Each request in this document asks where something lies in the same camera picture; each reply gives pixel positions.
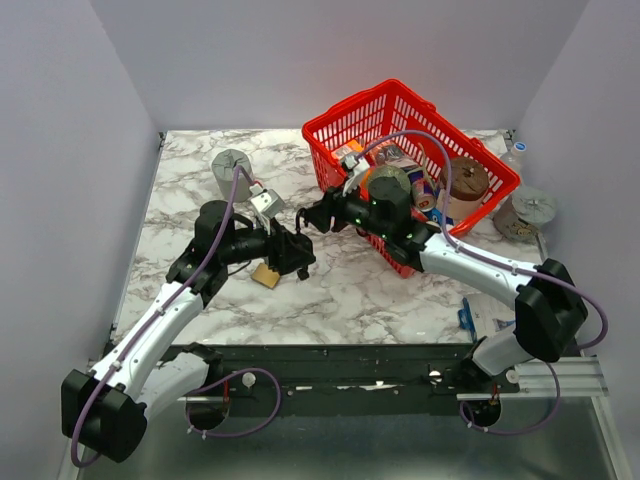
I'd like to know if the clear water bottle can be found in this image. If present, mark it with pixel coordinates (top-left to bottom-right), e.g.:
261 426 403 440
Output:
500 142 527 177

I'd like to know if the black headed key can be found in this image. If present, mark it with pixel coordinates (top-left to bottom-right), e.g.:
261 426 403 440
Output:
297 268 309 281

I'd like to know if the red bull drink can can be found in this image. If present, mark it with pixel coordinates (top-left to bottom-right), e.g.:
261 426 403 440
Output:
411 176 437 211

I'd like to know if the green netted melon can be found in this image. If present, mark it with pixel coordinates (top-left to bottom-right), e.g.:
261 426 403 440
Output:
366 164 411 193

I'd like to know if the brown wrapped toilet roll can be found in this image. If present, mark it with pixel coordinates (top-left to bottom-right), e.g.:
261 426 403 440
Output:
447 156 489 223

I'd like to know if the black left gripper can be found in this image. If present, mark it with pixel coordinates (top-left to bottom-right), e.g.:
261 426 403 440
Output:
220 213 317 276

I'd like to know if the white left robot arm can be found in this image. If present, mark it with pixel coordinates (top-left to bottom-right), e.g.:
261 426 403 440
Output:
61 200 315 467

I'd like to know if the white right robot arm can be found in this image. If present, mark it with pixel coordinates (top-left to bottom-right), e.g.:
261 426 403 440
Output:
301 177 587 392

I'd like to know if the grey roll on right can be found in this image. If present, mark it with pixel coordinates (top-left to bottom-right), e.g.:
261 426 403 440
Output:
493 185 557 242

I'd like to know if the red plastic shopping basket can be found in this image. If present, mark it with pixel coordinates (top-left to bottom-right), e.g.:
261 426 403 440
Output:
301 78 521 279

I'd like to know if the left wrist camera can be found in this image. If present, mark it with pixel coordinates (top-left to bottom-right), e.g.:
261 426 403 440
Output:
249 183 285 225

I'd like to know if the orange yellow snack box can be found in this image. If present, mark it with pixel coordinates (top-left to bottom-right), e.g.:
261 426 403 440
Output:
331 140 364 162

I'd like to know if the brass padlock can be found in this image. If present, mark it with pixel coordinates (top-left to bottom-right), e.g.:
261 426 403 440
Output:
251 263 281 289

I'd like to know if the clear plastic snack bag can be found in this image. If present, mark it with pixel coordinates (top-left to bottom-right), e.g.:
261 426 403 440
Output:
369 140 418 171

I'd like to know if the black padlock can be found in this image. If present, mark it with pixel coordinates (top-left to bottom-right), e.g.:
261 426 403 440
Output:
295 207 308 234

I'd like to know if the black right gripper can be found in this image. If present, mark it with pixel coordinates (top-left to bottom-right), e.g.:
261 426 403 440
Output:
299 177 391 241

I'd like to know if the grey wrapped toilet roll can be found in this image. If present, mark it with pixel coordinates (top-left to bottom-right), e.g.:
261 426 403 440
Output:
211 149 253 203

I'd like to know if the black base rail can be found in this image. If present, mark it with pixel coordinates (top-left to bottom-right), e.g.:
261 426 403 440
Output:
162 343 519 418

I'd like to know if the blue razor package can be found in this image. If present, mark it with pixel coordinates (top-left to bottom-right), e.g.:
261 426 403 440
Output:
458 294 515 337

